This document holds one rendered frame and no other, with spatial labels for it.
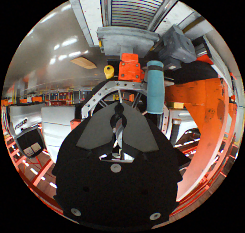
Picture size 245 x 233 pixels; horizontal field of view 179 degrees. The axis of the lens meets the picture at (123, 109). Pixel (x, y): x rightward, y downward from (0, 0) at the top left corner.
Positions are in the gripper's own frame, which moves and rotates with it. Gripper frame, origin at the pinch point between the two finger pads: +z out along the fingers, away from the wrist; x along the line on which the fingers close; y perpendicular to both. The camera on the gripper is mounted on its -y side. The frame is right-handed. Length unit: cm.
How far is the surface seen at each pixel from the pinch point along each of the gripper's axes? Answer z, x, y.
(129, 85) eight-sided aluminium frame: 36.8, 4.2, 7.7
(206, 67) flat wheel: 42, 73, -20
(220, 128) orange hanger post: 0, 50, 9
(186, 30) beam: 43, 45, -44
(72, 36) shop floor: 74, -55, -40
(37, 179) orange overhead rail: -70, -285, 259
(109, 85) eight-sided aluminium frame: 35.6, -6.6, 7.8
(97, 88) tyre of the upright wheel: 42.4, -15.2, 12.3
